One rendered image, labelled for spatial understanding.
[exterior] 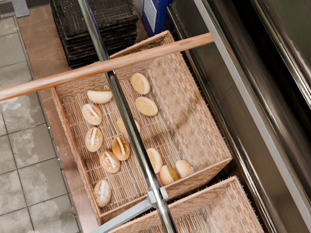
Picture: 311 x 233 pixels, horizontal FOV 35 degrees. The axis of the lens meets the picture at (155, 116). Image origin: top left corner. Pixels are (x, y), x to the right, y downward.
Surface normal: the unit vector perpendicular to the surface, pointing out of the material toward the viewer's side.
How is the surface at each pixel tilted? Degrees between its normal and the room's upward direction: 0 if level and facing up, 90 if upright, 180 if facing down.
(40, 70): 0
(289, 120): 13
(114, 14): 0
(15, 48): 0
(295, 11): 70
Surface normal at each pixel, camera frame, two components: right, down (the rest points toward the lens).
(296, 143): 0.29, -0.49
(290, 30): -0.85, 0.11
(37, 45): 0.08, -0.43
